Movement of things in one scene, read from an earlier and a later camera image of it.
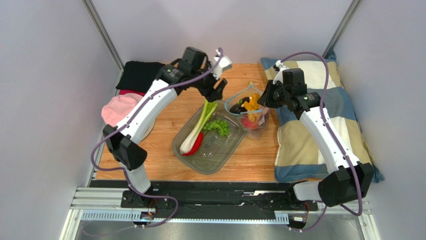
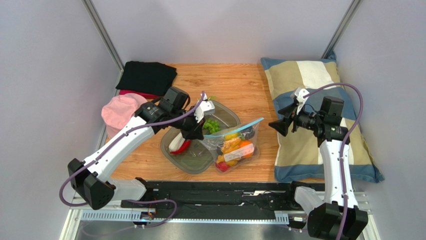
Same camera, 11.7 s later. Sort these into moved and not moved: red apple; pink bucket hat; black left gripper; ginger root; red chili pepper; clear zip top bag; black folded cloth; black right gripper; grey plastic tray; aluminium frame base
Moved: clear zip top bag; ginger root; red chili pepper; black left gripper; black right gripper; grey plastic tray; red apple
Not moved: pink bucket hat; aluminium frame base; black folded cloth
